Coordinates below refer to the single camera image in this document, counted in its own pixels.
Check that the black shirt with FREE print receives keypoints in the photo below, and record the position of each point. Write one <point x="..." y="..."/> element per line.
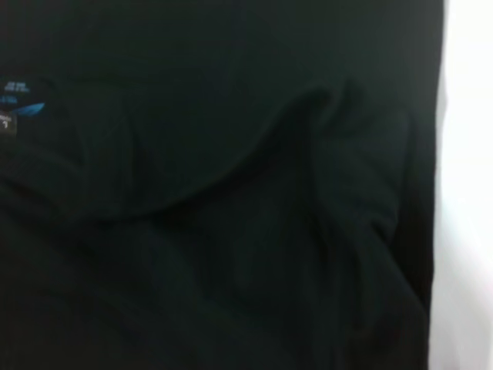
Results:
<point x="231" y="192"/>

